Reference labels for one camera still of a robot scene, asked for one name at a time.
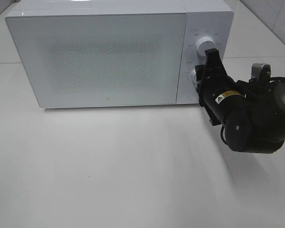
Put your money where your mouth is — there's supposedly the white upper power knob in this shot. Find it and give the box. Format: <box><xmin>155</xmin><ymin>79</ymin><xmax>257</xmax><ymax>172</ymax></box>
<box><xmin>196</xmin><ymin>35</ymin><xmax>216</xmax><ymax>57</ymax></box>

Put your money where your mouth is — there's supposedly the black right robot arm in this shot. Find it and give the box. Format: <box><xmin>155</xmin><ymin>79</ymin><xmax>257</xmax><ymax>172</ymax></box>
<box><xmin>195</xmin><ymin>48</ymin><xmax>285</xmax><ymax>153</ymax></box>

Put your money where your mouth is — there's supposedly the white microwave oven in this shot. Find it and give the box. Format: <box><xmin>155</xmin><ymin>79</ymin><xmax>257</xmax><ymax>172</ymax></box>
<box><xmin>5</xmin><ymin>0</ymin><xmax>234</xmax><ymax>105</ymax></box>

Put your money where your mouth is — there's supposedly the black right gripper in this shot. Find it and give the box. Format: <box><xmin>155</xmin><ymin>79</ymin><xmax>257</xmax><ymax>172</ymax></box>
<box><xmin>195</xmin><ymin>48</ymin><xmax>245</xmax><ymax>126</ymax></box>

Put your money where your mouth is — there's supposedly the black cable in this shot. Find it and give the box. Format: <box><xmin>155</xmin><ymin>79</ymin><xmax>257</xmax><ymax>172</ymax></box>
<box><xmin>219</xmin><ymin>127</ymin><xmax>230</xmax><ymax>145</ymax></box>

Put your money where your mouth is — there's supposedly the white microwave door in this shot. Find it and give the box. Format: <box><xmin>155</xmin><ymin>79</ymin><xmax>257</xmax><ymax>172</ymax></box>
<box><xmin>6</xmin><ymin>13</ymin><xmax>185</xmax><ymax>108</ymax></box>

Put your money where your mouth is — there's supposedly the round door release button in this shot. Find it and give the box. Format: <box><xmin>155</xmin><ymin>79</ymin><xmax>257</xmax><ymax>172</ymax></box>
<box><xmin>188</xmin><ymin>91</ymin><xmax>198</xmax><ymax>102</ymax></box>

